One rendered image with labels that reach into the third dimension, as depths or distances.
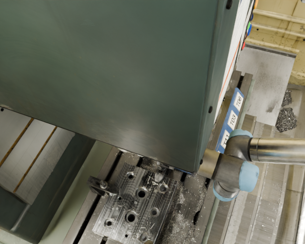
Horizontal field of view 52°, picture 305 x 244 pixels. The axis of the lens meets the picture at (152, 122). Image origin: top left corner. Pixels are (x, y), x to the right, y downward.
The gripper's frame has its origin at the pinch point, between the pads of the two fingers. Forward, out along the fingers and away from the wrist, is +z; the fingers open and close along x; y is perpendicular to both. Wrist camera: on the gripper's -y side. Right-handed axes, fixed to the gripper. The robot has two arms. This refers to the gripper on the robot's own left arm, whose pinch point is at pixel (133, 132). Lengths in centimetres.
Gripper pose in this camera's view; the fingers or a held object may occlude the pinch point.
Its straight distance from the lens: 87.6
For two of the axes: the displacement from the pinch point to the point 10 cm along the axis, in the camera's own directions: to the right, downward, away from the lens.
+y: 0.2, 5.1, 8.6
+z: -9.3, -3.2, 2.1
